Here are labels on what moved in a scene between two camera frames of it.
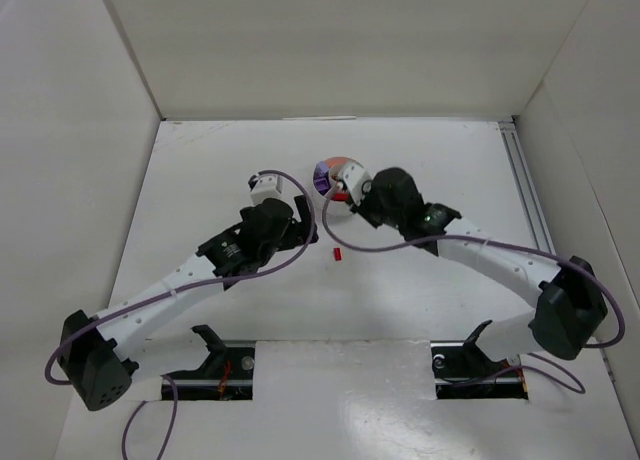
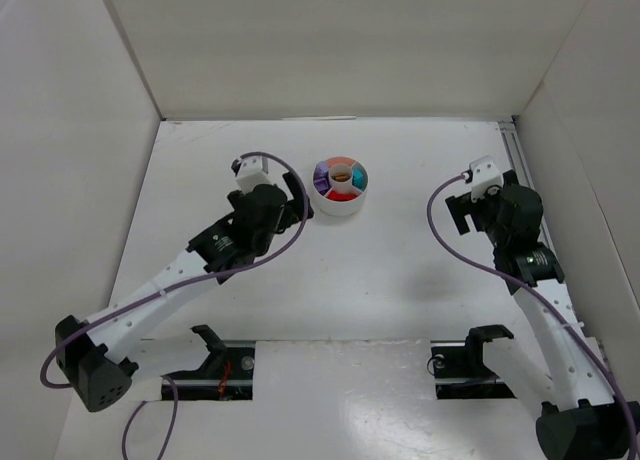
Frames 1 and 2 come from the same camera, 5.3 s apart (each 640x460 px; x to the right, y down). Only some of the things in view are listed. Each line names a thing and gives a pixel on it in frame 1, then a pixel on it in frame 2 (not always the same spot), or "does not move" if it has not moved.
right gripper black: x=360 y=206 to x=463 y=208
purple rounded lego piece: x=322 y=181 does not move
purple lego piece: x=321 y=170 does not move
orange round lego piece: x=336 y=160 does not move
